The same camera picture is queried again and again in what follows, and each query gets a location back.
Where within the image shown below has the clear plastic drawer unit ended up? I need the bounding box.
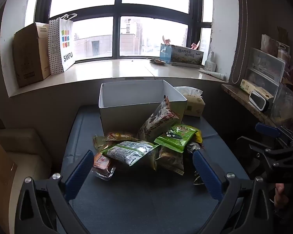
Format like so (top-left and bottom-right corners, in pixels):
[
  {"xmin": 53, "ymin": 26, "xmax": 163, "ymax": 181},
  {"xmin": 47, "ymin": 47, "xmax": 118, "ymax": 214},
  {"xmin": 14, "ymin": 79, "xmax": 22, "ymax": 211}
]
[{"xmin": 245, "ymin": 47, "xmax": 286, "ymax": 96}]

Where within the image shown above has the person's right hand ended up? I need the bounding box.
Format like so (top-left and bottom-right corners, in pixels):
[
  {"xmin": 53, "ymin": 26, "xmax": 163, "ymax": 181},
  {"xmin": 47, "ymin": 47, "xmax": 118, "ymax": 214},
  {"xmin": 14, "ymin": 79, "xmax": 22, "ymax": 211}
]
[{"xmin": 274, "ymin": 184, "xmax": 290, "ymax": 209}]

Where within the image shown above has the printed landscape carton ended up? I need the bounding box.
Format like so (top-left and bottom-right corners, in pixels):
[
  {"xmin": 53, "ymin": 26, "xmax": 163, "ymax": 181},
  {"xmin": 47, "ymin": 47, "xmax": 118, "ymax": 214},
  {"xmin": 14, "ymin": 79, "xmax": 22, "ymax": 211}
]
[{"xmin": 160, "ymin": 44, "xmax": 205, "ymax": 69}]

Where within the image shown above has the brown cardboard box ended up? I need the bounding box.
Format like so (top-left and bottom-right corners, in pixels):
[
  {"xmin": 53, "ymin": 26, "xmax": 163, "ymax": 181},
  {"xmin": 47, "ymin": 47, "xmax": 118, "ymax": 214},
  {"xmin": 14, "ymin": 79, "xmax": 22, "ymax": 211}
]
[{"xmin": 13, "ymin": 22, "xmax": 52, "ymax": 88}]

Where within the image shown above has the large white brown snack bag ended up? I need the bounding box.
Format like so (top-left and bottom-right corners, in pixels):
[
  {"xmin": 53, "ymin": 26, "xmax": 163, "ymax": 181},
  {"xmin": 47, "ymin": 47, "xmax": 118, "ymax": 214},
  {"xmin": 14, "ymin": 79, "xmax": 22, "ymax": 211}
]
[{"xmin": 137, "ymin": 96, "xmax": 181, "ymax": 143}]

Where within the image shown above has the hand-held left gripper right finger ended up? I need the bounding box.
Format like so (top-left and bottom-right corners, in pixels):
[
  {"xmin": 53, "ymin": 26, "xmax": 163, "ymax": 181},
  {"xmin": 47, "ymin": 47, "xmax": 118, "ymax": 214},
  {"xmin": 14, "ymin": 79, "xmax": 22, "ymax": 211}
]
[{"xmin": 192, "ymin": 149, "xmax": 276, "ymax": 234}]

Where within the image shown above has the white tube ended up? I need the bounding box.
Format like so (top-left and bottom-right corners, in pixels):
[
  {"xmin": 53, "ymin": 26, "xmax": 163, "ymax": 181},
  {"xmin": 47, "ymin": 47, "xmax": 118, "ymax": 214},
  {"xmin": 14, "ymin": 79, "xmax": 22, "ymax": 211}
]
[{"xmin": 198, "ymin": 69, "xmax": 226, "ymax": 81}]

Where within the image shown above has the black silver snack bag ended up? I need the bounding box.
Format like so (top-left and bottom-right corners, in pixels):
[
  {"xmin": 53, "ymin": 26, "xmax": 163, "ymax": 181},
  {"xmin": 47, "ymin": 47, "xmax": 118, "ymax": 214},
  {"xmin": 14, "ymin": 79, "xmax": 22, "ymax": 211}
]
[{"xmin": 186, "ymin": 142, "xmax": 207, "ymax": 185}]

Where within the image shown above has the clear yellow sausage packet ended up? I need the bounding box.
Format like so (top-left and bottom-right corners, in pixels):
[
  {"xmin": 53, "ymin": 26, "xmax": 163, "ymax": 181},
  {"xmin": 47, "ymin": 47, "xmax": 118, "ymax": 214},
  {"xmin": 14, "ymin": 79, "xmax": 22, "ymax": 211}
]
[{"xmin": 92, "ymin": 132, "xmax": 140, "ymax": 150}]

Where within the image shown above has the brown kraft snack packet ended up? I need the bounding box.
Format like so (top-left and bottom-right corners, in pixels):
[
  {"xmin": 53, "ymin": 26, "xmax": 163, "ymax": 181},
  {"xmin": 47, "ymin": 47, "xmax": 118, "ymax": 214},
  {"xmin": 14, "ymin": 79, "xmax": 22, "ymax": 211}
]
[{"xmin": 157, "ymin": 146, "xmax": 185, "ymax": 176}]

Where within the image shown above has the beige tissue pack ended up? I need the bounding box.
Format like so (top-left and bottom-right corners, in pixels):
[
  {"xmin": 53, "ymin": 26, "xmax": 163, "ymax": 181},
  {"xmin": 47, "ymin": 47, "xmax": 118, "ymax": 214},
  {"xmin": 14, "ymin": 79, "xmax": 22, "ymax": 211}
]
[{"xmin": 174, "ymin": 86, "xmax": 206, "ymax": 118}]

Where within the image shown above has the orange snack packet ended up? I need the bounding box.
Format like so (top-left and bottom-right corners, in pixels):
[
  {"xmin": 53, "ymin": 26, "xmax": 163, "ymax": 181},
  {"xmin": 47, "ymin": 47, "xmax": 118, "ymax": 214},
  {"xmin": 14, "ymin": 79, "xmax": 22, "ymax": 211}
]
[{"xmin": 91, "ymin": 151, "xmax": 117, "ymax": 181}]

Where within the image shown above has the stone side counter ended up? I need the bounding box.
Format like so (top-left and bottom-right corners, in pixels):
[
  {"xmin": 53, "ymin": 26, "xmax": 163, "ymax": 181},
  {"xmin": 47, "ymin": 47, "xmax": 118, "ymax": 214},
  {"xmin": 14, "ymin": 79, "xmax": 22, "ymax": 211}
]
[{"xmin": 221, "ymin": 84, "xmax": 284, "ymax": 128}]

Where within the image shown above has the green seaweed snack bag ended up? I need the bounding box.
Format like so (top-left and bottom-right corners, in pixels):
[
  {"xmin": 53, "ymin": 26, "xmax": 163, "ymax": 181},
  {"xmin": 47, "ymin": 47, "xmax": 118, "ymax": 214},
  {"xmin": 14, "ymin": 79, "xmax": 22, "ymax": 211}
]
[{"xmin": 154, "ymin": 124, "xmax": 200, "ymax": 153}]

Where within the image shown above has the green white snack packet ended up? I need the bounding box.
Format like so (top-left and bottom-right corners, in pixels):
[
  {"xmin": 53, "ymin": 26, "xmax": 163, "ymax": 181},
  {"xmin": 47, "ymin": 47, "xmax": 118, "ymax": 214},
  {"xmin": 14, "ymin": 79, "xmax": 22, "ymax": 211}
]
[{"xmin": 101, "ymin": 140, "xmax": 161, "ymax": 171}]

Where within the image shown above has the green white small carton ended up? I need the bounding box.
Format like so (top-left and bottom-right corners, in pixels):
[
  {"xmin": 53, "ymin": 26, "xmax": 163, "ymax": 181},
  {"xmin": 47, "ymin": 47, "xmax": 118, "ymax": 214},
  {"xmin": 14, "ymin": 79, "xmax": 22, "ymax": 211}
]
[{"xmin": 239, "ymin": 78, "xmax": 274, "ymax": 101}]

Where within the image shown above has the large cardboard box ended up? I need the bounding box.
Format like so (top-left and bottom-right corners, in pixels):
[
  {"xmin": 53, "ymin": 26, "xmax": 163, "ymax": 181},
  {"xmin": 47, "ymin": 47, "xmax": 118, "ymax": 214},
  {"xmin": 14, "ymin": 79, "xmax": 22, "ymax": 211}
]
[{"xmin": 0, "ymin": 118, "xmax": 18, "ymax": 234}]

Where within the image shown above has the white box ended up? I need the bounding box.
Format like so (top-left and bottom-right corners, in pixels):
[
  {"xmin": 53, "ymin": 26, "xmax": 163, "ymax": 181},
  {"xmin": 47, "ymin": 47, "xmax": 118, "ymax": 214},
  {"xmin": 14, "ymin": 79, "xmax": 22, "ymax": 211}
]
[{"xmin": 99, "ymin": 79, "xmax": 188, "ymax": 137}]

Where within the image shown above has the window blind cord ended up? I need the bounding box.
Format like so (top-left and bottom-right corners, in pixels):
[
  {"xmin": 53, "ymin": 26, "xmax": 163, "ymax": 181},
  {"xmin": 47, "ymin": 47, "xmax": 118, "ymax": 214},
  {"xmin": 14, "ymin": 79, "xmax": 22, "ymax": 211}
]
[{"xmin": 231, "ymin": 0, "xmax": 247, "ymax": 84}]

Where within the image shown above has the clear plastic bag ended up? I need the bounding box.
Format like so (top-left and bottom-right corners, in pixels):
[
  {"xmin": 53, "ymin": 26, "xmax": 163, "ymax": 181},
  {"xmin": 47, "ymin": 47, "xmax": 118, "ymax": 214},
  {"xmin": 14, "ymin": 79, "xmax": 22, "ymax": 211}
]
[{"xmin": 271, "ymin": 83, "xmax": 293, "ymax": 128}]

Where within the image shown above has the white refill pouch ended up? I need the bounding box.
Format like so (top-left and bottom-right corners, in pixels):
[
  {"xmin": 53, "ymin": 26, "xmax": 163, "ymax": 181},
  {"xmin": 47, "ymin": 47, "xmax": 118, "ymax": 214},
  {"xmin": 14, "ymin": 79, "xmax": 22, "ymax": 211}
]
[{"xmin": 204, "ymin": 51, "xmax": 217, "ymax": 73}]

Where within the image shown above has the white polka dot paper bag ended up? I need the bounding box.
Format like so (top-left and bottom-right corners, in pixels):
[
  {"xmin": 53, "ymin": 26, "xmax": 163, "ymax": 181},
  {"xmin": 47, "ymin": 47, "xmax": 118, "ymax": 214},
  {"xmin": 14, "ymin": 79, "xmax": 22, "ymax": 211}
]
[{"xmin": 48, "ymin": 15, "xmax": 76, "ymax": 75}]

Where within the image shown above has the yellow snack packet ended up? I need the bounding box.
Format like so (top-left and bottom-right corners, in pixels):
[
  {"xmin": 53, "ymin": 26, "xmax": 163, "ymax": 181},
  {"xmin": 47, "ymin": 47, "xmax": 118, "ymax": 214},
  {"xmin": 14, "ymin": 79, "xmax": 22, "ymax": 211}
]
[{"xmin": 192, "ymin": 129, "xmax": 203, "ymax": 143}]

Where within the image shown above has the white black device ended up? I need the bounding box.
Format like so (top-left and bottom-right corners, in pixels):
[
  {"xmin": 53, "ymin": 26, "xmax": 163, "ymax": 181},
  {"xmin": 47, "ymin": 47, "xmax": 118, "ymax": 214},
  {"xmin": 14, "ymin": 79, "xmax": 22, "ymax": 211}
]
[{"xmin": 249, "ymin": 90, "xmax": 270, "ymax": 110}]

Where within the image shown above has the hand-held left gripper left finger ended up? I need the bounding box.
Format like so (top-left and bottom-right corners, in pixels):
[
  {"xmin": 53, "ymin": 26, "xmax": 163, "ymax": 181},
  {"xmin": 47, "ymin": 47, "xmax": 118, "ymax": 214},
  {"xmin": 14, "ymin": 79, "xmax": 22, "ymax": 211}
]
[{"xmin": 14, "ymin": 150, "xmax": 95, "ymax": 234}]

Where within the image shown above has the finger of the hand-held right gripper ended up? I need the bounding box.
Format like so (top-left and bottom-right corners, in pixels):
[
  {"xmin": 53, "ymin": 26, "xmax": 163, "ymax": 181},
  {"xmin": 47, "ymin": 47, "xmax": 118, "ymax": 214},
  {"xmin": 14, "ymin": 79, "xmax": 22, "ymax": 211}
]
[
  {"xmin": 248, "ymin": 144, "xmax": 293, "ymax": 168},
  {"xmin": 255, "ymin": 122, "xmax": 293, "ymax": 149}
]

